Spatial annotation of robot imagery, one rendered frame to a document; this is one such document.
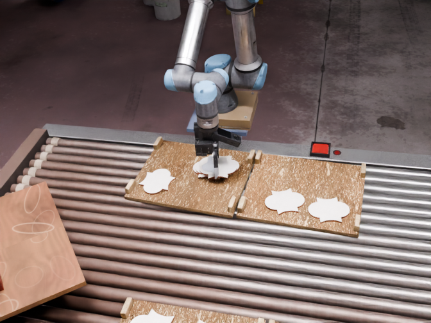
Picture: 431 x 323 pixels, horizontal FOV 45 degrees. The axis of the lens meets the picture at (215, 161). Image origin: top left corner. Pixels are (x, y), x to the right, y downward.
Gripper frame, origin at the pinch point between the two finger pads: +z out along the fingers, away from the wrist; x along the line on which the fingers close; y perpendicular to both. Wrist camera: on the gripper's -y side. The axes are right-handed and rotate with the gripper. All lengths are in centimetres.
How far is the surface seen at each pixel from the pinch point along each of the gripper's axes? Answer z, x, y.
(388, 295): 7, 54, -50
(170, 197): 4.3, 10.7, 17.3
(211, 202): 4.2, 14.2, 2.4
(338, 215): 3.3, 23.4, -40.7
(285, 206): 3.4, 18.2, -23.4
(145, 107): 98, -191, 64
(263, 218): 4.2, 22.7, -15.4
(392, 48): 98, -264, -143
